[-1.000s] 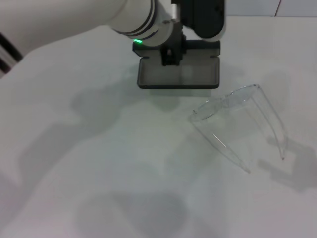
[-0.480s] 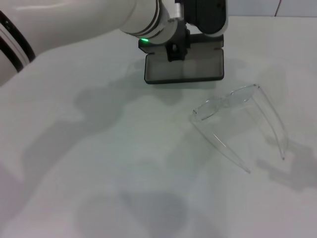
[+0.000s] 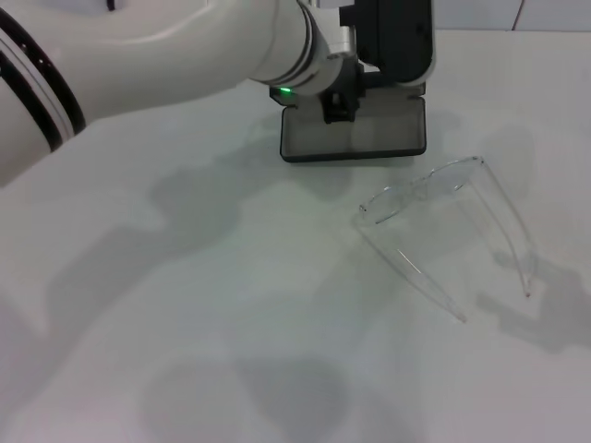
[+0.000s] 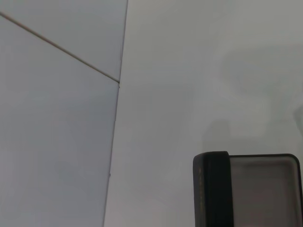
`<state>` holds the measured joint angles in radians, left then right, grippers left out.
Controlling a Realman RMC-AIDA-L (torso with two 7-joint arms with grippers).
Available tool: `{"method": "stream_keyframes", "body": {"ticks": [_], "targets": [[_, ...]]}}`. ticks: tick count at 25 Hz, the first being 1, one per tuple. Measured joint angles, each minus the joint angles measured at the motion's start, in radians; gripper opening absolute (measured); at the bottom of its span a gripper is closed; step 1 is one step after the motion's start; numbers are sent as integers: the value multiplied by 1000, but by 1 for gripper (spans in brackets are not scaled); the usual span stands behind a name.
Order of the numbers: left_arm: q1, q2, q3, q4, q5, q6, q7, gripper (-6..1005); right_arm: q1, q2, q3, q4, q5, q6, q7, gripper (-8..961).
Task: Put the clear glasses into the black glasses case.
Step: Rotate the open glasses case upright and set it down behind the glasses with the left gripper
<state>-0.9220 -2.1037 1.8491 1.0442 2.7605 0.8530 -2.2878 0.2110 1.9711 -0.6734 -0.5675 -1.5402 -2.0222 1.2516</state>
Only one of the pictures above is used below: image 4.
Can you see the black glasses case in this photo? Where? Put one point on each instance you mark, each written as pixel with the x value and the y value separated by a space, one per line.
pixel 213 189

